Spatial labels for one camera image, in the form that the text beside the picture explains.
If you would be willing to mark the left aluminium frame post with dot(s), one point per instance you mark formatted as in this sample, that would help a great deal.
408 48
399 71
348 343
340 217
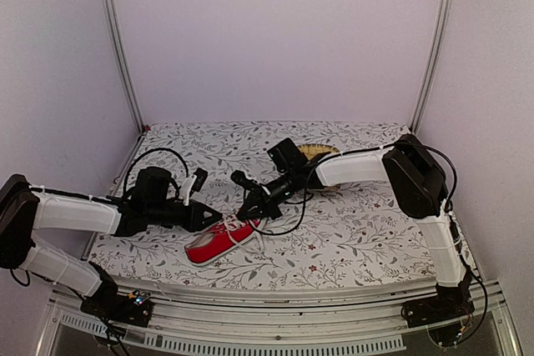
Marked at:
111 16

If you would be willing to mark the aluminium front rail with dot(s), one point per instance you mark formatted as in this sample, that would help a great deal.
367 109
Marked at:
347 321

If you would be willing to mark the red canvas sneaker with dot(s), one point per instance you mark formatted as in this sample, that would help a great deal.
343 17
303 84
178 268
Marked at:
203 250

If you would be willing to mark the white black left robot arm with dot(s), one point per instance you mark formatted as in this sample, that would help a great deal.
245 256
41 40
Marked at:
26 209

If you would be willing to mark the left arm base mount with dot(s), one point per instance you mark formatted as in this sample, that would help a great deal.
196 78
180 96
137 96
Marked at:
109 305

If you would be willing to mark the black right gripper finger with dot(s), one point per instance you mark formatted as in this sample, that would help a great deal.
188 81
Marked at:
251 207
271 211

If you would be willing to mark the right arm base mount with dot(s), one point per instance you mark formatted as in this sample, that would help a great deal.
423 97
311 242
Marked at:
451 318

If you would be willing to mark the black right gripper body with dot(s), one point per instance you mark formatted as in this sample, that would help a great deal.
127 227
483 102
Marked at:
264 198

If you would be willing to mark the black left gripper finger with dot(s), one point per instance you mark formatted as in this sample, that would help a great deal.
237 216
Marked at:
202 224
203 211

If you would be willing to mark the white shoelace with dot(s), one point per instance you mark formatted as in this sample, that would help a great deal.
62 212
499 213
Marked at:
232 233

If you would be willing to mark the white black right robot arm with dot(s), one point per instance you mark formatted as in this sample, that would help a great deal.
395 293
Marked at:
417 180

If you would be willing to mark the woven bamboo tray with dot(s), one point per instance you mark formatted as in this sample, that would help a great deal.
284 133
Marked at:
314 153

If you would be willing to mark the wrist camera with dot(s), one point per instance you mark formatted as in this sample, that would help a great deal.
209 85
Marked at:
244 181
192 184

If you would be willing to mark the aluminium frame post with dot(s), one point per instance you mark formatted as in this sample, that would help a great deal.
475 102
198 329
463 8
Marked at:
443 12
111 16

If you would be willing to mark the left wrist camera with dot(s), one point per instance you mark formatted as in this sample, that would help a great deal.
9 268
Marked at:
192 184

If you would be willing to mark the floral patterned table mat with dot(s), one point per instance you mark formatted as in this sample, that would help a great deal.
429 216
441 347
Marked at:
306 206

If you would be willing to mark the right aluminium frame post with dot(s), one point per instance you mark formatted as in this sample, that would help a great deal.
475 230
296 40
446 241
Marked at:
443 12

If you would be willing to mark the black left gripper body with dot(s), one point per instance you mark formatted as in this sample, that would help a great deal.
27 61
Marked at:
158 213

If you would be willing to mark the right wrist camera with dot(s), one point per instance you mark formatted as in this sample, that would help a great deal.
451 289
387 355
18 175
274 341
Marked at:
244 181

